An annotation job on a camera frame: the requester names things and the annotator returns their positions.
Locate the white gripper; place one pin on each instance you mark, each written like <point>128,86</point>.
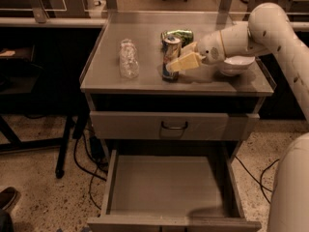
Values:
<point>210,49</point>

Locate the redbull can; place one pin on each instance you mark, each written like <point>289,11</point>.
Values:
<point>171,50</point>

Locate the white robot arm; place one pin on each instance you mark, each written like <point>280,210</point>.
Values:
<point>268,30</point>

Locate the crushed green soda can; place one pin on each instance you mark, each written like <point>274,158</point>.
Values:
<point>185,35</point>

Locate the grey drawer cabinet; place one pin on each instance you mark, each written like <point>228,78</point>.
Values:
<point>203,90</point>

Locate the closed top drawer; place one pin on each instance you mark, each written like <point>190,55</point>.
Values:
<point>173,125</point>

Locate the open middle drawer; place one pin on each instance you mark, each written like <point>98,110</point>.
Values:
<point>171,194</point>

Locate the white bowl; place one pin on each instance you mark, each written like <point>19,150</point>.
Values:
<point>235,65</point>

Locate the clear plastic bottle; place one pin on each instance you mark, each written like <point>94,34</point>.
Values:
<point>129,67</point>

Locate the black power adapter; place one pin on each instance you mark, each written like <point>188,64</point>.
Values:
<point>96,148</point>

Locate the black side table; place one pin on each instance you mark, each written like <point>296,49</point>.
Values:
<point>38,82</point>

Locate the dark shoe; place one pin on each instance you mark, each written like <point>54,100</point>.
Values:
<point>7,197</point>

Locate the black drawer handle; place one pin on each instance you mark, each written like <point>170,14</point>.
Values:
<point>174,128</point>

